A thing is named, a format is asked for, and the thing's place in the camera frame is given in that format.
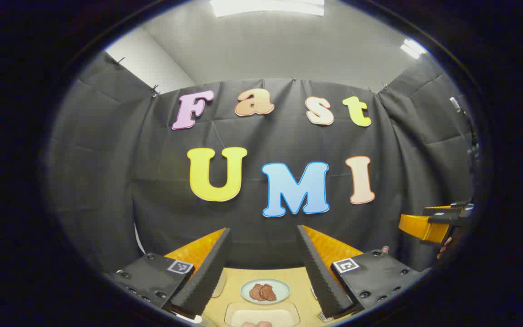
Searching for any black backdrop cloth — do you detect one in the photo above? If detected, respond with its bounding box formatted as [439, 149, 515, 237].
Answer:
[48, 50, 476, 274]

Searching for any pale green round plate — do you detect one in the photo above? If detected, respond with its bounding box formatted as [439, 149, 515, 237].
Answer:
[240, 278, 291, 305]

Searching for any beige rectangular tray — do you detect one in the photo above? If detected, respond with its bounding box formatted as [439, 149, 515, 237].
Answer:
[224, 301, 301, 327]

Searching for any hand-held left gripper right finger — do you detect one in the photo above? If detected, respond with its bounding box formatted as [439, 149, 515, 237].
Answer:
[296, 224, 425, 321]

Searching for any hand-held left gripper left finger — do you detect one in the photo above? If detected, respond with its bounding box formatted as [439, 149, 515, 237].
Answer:
[107, 227, 233, 321]

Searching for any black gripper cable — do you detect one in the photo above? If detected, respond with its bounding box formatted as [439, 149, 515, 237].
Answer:
[449, 96, 480, 200]

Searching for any long ceiling light panel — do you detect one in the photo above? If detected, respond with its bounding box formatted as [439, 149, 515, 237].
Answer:
[210, 0, 325, 18]

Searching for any small ceiling light panel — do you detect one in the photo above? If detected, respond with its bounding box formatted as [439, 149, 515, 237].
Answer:
[400, 39, 427, 59]

